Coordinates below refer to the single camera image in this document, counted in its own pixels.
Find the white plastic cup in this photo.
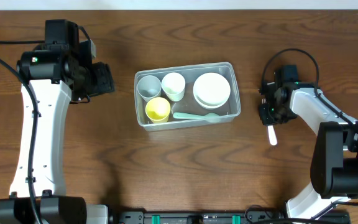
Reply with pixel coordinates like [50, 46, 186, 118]
[162, 72, 186, 102]

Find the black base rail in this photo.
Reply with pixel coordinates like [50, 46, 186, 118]
[113, 203, 351, 224]

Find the clear plastic container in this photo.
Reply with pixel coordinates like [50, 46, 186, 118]
[134, 62, 241, 131]

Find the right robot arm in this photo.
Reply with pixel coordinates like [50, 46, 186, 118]
[259, 65, 358, 220]

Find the yellow plastic cup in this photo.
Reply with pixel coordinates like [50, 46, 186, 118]
[145, 97, 171, 124]

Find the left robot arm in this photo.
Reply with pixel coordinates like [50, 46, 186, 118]
[0, 19, 114, 223]

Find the white plastic bowl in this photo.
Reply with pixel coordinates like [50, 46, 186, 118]
[193, 72, 231, 110]

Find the grey plastic cup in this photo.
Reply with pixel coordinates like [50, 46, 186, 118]
[137, 75, 162, 102]

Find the pink plastic fork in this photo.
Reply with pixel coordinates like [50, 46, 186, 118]
[261, 98, 278, 146]

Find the mint green plastic spoon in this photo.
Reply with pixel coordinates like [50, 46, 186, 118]
[173, 112, 221, 123]

